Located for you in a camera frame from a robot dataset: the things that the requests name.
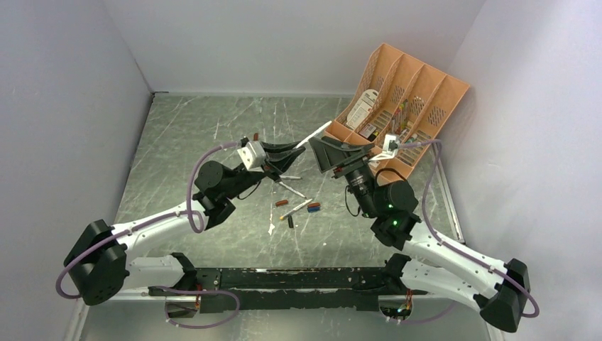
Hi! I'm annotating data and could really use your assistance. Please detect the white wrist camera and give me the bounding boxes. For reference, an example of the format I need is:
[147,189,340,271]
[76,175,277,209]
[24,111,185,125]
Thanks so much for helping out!
[369,134,401,162]
[236,141,268,172]

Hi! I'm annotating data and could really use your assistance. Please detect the white product card package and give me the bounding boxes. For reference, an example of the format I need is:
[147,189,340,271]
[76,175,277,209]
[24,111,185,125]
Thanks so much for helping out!
[344,89,378,130]

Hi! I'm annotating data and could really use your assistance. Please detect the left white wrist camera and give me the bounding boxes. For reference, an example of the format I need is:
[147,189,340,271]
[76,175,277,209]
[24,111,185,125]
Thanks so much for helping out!
[236,141,268,172]

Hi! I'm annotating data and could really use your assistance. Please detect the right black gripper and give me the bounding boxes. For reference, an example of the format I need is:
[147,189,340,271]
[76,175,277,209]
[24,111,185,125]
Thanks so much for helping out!
[310,136,380,218]

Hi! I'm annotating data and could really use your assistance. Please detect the aluminium rail frame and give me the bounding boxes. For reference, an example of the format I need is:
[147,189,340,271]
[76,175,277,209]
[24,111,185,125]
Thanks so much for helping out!
[77,266,493,302]

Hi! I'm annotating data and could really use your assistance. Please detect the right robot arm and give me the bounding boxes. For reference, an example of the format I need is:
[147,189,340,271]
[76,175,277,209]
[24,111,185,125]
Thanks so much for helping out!
[309,137,540,332]

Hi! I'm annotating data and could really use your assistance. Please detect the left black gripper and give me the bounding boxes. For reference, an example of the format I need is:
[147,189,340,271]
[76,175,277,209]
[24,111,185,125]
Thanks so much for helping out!
[224,141,306,200]

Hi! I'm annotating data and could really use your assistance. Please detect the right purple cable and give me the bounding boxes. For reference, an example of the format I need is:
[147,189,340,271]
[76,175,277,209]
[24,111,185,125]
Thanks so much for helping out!
[390,139,541,325]

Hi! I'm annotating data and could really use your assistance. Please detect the markers in organizer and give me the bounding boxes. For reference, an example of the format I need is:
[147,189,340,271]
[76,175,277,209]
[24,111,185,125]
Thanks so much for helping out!
[374,99,410,146]

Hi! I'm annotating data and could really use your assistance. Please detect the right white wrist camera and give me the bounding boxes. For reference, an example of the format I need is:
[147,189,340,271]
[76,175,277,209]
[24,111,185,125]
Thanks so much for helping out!
[369,134,401,162]

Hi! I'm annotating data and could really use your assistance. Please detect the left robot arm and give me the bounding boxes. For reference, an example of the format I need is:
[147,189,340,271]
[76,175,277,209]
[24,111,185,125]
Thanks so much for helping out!
[55,138,305,306]

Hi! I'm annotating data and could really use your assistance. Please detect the orange plastic desk organizer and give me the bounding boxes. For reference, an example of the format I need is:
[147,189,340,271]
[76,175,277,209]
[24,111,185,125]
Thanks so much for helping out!
[324,43,470,154]

